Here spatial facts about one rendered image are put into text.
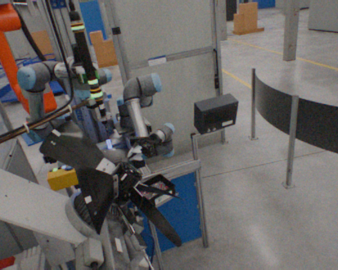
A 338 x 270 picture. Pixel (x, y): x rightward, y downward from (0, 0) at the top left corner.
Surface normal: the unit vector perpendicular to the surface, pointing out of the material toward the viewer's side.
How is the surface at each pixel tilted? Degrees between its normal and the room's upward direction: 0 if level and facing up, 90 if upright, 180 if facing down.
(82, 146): 48
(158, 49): 89
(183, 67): 90
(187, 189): 90
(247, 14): 90
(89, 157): 52
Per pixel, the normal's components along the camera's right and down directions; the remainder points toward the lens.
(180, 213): 0.33, 0.39
